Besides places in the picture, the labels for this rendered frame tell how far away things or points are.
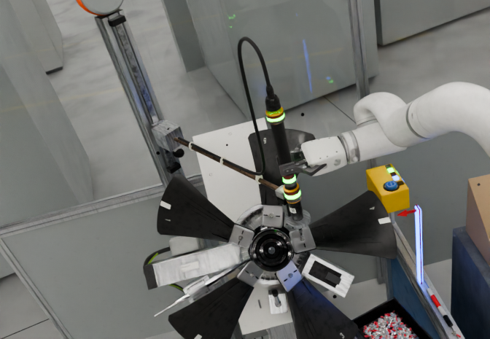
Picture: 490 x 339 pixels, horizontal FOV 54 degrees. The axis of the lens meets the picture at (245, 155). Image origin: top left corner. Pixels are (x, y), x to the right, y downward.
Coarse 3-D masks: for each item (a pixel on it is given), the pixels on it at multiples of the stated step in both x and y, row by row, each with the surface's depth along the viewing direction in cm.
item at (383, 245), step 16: (368, 192) 146; (352, 208) 144; (384, 208) 141; (320, 224) 143; (336, 224) 141; (352, 224) 140; (368, 224) 139; (384, 224) 138; (320, 240) 138; (336, 240) 137; (352, 240) 136; (368, 240) 136; (384, 240) 136; (384, 256) 133
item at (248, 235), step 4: (236, 228) 140; (240, 228) 139; (244, 228) 138; (232, 232) 141; (236, 232) 141; (240, 232) 140; (244, 232) 139; (248, 232) 139; (252, 232) 138; (232, 236) 143; (236, 236) 142; (244, 236) 141; (248, 236) 140; (252, 236) 140; (232, 240) 144; (236, 240) 143; (244, 240) 142; (248, 240) 141; (236, 244) 144; (240, 244) 144; (244, 244) 143; (248, 244) 143
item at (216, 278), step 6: (240, 264) 148; (228, 270) 147; (234, 270) 147; (216, 276) 147; (222, 276) 147; (210, 282) 147; (216, 282) 147; (186, 294) 148; (180, 300) 147; (168, 306) 147
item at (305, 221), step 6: (282, 186) 135; (276, 192) 134; (282, 192) 133; (276, 198) 135; (282, 198) 133; (282, 204) 134; (288, 204) 134; (288, 210) 135; (288, 216) 136; (306, 216) 135; (288, 222) 135; (294, 222) 134; (300, 222) 134; (306, 222) 133; (294, 228) 134
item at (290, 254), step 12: (264, 228) 146; (276, 228) 141; (252, 240) 139; (264, 240) 135; (276, 240) 135; (288, 240) 134; (252, 252) 134; (264, 252) 135; (276, 252) 135; (288, 252) 134; (264, 264) 135; (276, 264) 135
